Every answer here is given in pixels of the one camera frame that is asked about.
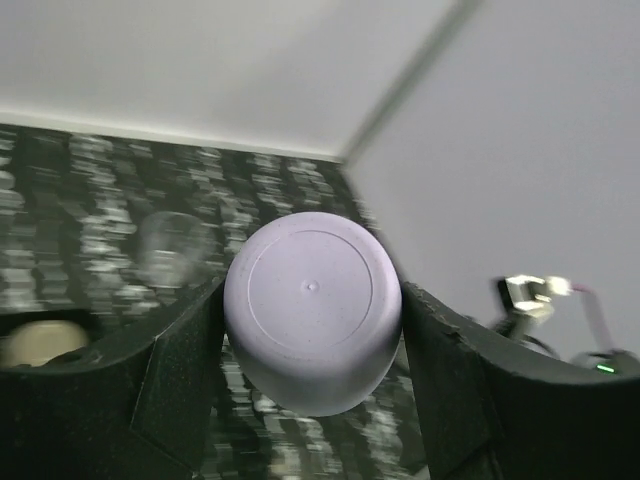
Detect small beige mug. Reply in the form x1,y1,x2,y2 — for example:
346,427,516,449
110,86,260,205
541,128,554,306
1,320,90,367

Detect lilac plastic cup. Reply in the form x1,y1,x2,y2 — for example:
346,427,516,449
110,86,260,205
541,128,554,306
223,212,402,417

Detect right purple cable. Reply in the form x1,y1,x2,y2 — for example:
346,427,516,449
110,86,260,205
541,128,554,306
569,282,614,351

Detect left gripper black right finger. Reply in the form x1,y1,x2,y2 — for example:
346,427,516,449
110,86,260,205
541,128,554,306
402,283,639,479

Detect tall clear glass tumbler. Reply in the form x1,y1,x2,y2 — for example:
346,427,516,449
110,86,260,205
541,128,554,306
137,211,211,289

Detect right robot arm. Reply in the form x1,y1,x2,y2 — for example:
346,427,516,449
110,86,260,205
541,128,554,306
489,315,639,375

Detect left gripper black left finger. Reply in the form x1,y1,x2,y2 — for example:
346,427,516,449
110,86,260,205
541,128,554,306
1,279,224,479

